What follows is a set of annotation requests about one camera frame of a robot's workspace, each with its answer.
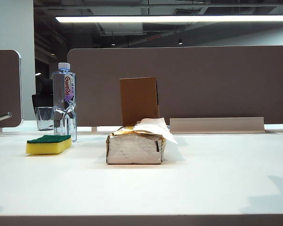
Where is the yellow sponge with green pad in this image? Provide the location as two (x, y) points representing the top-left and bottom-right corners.
(25, 134), (72, 157)

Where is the clear plastic water bottle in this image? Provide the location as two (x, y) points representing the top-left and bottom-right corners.
(52, 62), (78, 143)

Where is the upright brown cardboard box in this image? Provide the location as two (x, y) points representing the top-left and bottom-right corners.
(119, 76), (160, 126)

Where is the white tissue sheet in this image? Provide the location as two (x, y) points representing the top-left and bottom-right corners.
(133, 116), (179, 145)

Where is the gold tissue pack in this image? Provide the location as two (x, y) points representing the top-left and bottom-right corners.
(105, 125), (167, 165)

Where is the large brown desk divider panel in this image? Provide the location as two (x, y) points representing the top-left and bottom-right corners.
(67, 45), (283, 132)

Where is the long ceiling light strip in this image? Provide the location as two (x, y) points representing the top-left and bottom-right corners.
(55, 15), (283, 24)

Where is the clear drinking glass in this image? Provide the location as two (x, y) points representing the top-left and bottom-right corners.
(34, 106), (55, 131)

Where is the black office chair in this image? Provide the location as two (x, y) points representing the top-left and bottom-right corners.
(31, 77), (55, 118)

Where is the silver metal rod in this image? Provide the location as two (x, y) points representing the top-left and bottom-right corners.
(0, 111), (13, 124)

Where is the small brown desk divider panel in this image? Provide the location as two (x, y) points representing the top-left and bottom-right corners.
(0, 49), (23, 132)

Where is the grey desk cable flap lid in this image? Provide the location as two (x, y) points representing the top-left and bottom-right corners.
(169, 116), (265, 135)

